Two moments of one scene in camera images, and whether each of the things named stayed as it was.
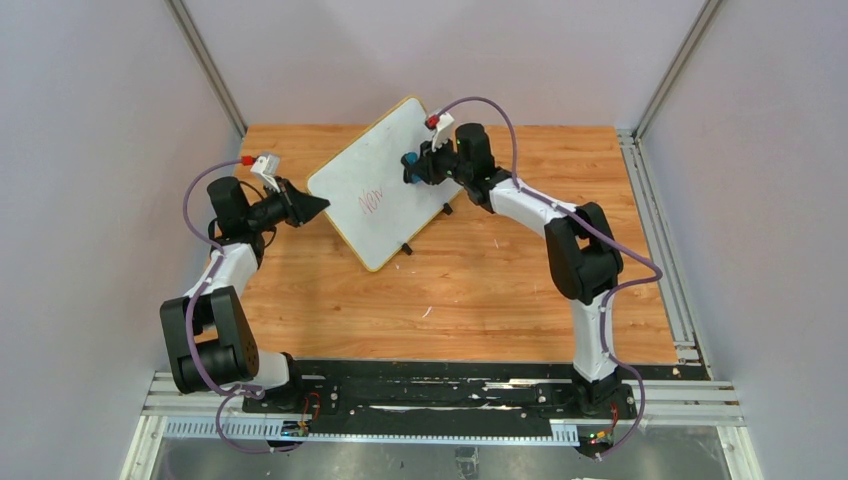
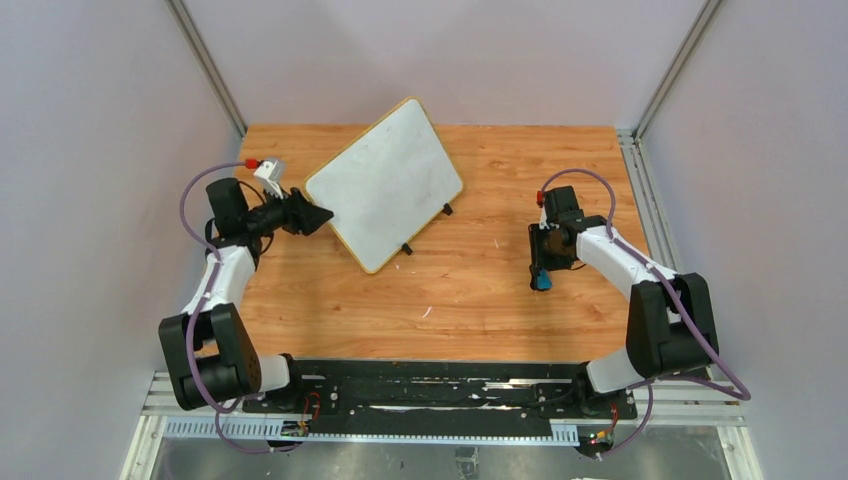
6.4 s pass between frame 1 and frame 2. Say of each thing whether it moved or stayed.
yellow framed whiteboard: stayed
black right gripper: moved
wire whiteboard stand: stayed
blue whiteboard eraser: moved
